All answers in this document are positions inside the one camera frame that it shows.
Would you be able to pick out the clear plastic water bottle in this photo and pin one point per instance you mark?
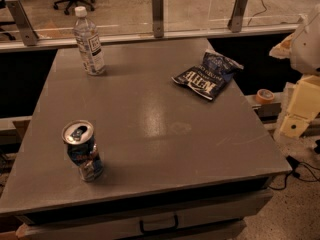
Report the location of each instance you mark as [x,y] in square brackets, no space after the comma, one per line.
[87,38]

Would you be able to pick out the crushed Red Bull can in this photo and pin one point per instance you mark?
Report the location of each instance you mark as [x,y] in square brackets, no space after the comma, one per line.
[82,149]

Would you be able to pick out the blue Kettle chip bag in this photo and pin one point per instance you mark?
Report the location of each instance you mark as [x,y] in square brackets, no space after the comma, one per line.
[210,77]

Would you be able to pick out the orange tape roll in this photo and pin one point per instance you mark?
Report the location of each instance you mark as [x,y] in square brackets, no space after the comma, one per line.
[264,96]

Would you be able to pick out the right metal rail bracket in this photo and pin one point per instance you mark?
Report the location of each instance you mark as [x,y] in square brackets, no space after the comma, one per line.
[236,20]

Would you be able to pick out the black drawer handle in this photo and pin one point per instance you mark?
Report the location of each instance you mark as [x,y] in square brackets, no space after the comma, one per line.
[148,227]

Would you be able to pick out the metal rail bracket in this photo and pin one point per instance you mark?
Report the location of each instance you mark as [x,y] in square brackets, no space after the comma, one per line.
[236,20]
[27,33]
[158,18]

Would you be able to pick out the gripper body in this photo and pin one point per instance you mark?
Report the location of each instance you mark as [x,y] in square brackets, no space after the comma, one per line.
[307,47]

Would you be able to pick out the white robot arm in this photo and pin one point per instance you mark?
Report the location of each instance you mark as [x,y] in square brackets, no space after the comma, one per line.
[302,48]

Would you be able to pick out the left metal rail bracket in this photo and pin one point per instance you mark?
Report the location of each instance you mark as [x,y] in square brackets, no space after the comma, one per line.
[27,33]

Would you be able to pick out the middle metal rail bracket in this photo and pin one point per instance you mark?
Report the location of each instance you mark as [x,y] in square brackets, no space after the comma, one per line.
[158,18]

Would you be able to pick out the grey cabinet drawer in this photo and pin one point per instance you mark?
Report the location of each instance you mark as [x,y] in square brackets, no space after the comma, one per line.
[214,218]

